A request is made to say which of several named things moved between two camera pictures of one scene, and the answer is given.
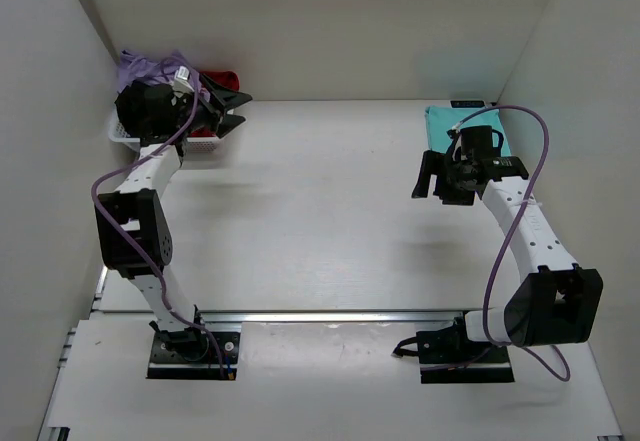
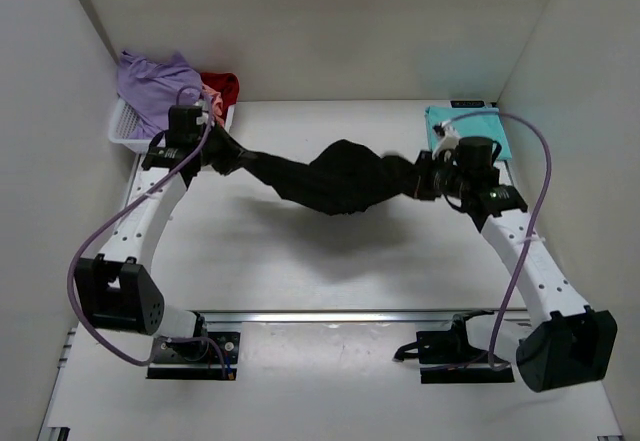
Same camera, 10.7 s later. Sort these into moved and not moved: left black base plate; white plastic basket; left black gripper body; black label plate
Moved: left black gripper body
Not moved: left black base plate; white plastic basket; black label plate
